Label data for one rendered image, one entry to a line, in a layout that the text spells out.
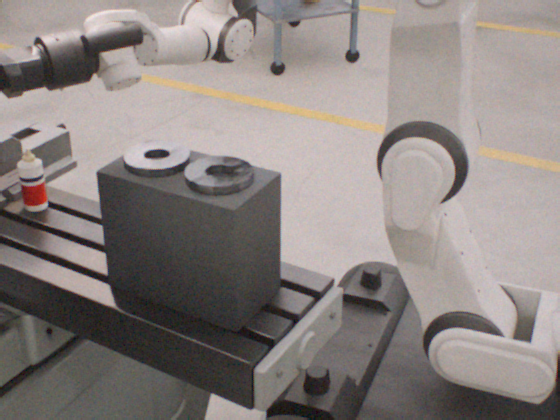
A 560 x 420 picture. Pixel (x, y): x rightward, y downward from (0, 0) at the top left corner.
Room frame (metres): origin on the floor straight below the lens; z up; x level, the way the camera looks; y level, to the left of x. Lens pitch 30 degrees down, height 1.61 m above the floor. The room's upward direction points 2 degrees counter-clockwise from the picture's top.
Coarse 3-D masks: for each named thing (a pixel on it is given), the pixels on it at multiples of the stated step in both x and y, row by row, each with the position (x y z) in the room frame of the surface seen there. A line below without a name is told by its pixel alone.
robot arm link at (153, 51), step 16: (96, 16) 1.36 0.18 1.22; (112, 16) 1.37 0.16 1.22; (128, 16) 1.39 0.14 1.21; (144, 16) 1.42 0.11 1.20; (144, 32) 1.42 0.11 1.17; (160, 32) 1.43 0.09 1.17; (144, 48) 1.42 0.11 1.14; (160, 48) 1.41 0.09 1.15; (144, 64) 1.42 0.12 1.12; (160, 64) 1.42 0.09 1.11
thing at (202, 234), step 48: (144, 144) 1.06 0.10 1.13; (144, 192) 0.97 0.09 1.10; (192, 192) 0.94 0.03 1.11; (240, 192) 0.94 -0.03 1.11; (144, 240) 0.97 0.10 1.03; (192, 240) 0.93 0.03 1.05; (240, 240) 0.90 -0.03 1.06; (144, 288) 0.98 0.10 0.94; (192, 288) 0.93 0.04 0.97; (240, 288) 0.90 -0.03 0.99
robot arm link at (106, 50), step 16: (64, 32) 1.33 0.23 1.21; (80, 32) 1.33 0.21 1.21; (96, 32) 1.31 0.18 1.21; (112, 32) 1.31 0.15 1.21; (128, 32) 1.32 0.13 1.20; (80, 48) 1.30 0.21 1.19; (96, 48) 1.29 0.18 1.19; (112, 48) 1.31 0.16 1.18; (128, 48) 1.35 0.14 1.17; (80, 64) 1.29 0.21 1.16; (96, 64) 1.32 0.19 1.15; (112, 64) 1.32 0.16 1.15; (128, 64) 1.33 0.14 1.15; (80, 80) 1.30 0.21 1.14; (112, 80) 1.31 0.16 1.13; (128, 80) 1.32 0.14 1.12
